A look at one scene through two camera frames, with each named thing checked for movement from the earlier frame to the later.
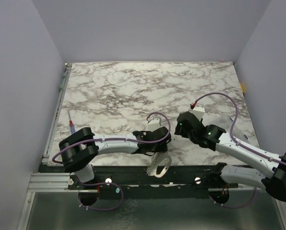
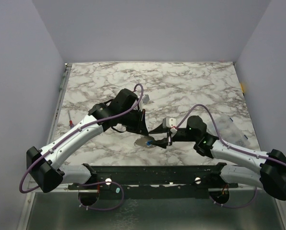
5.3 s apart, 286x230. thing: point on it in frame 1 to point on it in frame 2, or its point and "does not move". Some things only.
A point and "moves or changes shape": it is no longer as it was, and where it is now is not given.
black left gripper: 162,148 to 142,129
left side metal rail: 45,158 does not move
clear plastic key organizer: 151,169 moves or changes shape
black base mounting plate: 190,181 does not move
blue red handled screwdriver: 72,126 does not move
